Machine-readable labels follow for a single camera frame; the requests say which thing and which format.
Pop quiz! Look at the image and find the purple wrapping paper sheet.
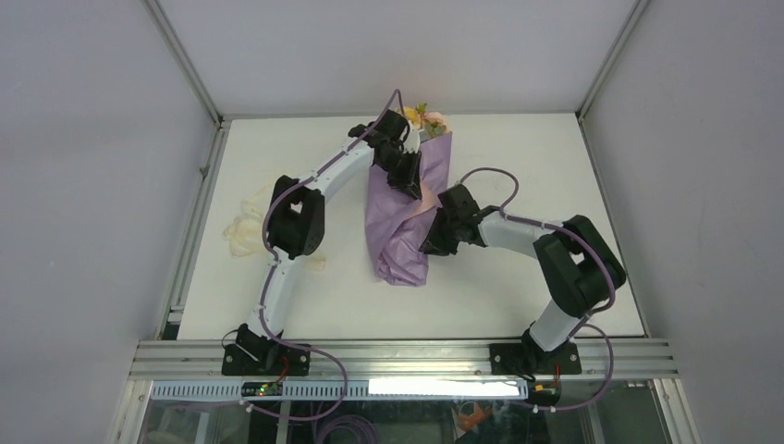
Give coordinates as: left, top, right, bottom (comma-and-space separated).
364, 132, 453, 287

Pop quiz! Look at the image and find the pink wrapping paper sheet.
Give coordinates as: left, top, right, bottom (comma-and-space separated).
410, 184, 439, 218

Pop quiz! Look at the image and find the aluminium mounting rail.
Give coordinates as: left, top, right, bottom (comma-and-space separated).
129, 338, 679, 381

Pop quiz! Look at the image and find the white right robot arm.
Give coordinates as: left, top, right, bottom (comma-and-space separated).
420, 184, 627, 375

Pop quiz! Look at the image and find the cream ribbon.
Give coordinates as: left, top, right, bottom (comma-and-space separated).
222, 176, 325, 263

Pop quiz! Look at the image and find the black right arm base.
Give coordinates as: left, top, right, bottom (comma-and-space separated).
488, 342, 582, 376

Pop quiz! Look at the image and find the white slotted cable duct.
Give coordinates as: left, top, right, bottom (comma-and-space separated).
150, 377, 528, 402

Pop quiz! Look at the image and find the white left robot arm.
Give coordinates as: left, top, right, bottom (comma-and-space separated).
235, 110, 423, 376

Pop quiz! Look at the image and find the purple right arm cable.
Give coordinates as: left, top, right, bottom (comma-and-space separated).
458, 166, 617, 413

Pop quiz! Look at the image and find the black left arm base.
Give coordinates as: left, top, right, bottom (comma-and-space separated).
221, 324, 311, 376

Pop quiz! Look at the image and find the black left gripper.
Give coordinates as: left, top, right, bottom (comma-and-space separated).
377, 150, 423, 202

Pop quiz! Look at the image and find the peach fake rose stem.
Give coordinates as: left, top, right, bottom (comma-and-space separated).
421, 111, 451, 139

